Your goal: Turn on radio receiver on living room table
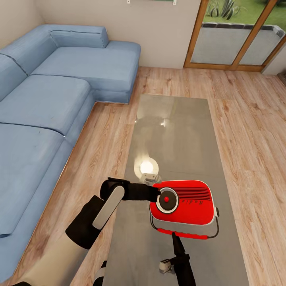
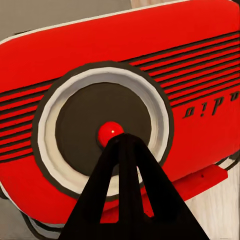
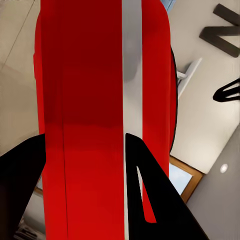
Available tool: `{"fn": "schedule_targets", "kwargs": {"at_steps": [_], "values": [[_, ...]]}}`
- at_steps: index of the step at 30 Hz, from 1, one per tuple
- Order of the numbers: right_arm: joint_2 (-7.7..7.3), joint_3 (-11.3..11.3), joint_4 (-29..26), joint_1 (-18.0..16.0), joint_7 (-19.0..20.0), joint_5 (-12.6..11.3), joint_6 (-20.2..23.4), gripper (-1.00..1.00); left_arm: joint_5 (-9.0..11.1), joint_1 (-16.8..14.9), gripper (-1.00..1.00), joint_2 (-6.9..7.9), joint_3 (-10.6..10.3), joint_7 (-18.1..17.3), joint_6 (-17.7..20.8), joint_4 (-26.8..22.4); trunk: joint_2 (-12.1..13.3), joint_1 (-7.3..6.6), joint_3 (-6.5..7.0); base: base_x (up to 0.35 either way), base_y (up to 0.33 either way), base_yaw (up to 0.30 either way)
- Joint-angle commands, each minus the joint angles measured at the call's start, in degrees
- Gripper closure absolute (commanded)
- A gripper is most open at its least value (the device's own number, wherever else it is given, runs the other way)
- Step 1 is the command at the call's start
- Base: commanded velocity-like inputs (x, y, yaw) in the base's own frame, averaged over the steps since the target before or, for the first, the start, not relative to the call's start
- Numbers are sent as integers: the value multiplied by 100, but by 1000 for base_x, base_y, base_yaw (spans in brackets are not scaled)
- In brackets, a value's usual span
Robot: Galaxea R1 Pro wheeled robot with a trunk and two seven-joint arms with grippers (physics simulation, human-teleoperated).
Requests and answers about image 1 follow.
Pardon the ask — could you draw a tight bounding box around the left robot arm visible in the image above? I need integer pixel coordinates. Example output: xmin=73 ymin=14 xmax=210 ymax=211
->
xmin=13 ymin=173 xmax=162 ymax=286

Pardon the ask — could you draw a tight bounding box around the radio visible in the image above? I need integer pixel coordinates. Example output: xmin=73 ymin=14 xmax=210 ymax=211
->
xmin=149 ymin=180 xmax=220 ymax=240

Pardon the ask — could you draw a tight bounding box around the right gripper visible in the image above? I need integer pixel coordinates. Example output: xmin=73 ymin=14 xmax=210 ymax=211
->
xmin=170 ymin=232 xmax=196 ymax=286

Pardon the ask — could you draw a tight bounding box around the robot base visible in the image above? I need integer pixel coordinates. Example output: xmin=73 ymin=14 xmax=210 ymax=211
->
xmin=93 ymin=261 xmax=107 ymax=286

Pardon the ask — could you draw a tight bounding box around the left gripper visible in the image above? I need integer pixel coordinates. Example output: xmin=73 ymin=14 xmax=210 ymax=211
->
xmin=135 ymin=183 xmax=162 ymax=203

